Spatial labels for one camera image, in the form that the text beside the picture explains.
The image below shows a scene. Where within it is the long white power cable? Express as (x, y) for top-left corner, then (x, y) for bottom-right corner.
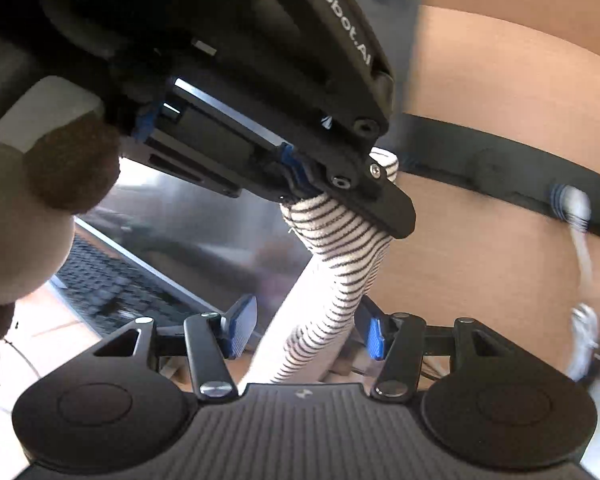
(549, 184), (600, 382)

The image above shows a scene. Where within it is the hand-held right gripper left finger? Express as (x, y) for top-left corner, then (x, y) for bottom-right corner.
(95, 294), (259, 401)

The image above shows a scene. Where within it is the black keyboard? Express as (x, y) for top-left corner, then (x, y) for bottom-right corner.
(50, 232), (222, 337)

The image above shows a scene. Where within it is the curved black monitor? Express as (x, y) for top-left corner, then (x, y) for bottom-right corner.
(72, 0), (431, 314)

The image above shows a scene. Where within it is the black power strip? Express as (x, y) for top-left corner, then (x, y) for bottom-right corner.
(390, 112), (600, 247)

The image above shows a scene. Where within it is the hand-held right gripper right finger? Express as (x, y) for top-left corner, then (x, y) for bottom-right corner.
(352, 299), (502, 401)

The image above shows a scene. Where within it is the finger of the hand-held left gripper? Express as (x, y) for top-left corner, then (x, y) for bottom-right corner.
(278, 143), (315, 199)
(280, 110), (417, 239)

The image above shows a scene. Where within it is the striped knit garment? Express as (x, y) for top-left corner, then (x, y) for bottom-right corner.
(240, 147), (402, 387)

